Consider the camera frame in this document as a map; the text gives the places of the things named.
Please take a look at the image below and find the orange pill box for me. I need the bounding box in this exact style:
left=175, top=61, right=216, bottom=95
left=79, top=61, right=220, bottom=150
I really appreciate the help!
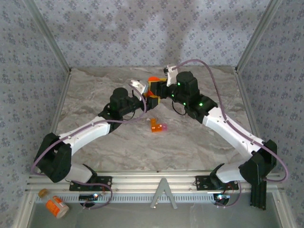
left=150, top=118, right=162, bottom=133

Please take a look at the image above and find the clear bottle with orange label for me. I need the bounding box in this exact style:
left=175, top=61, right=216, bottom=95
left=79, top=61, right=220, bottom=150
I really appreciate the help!
left=45, top=195, right=70, bottom=219

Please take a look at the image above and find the black ribbed block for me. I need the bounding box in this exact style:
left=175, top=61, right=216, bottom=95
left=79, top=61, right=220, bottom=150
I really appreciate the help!
left=249, top=180, right=268, bottom=211

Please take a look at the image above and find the black thin cable loop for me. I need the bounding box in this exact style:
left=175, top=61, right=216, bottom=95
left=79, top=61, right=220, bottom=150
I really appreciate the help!
left=171, top=101, right=189, bottom=116
left=122, top=110, right=137, bottom=122

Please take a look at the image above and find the aluminium side frame rail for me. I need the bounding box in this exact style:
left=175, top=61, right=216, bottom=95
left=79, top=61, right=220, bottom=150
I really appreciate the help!
left=235, top=68, right=271, bottom=173
left=38, top=68, right=72, bottom=174

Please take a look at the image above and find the aluminium front frame rail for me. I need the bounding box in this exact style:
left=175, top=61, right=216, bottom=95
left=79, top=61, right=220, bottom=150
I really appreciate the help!
left=25, top=170, right=285, bottom=193

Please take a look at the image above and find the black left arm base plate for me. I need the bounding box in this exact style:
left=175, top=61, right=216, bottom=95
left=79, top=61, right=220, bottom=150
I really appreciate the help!
left=69, top=175, right=113, bottom=191

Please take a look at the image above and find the aluminium corner frame post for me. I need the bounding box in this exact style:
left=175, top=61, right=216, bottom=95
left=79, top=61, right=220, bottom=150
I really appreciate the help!
left=235, top=0, right=284, bottom=71
left=23, top=0, right=72, bottom=72

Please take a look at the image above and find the grey A-shaped bracket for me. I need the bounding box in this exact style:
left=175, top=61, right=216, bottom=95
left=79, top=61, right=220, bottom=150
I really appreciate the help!
left=150, top=178, right=178, bottom=209

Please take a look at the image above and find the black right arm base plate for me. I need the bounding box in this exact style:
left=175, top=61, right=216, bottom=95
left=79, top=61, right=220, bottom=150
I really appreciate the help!
left=195, top=175, right=239, bottom=191

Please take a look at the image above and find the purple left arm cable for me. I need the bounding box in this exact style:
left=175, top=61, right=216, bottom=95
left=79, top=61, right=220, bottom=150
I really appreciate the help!
left=30, top=83, right=148, bottom=211

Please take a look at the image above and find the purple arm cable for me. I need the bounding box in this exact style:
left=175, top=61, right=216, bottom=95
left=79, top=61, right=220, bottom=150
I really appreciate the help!
left=174, top=59, right=290, bottom=209
left=30, top=83, right=148, bottom=211

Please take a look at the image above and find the grey slotted cable duct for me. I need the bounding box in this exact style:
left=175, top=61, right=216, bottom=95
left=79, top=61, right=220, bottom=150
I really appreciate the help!
left=38, top=192, right=228, bottom=204

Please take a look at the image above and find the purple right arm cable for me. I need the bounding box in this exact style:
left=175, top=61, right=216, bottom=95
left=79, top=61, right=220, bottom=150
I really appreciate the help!
left=174, top=59, right=290, bottom=209

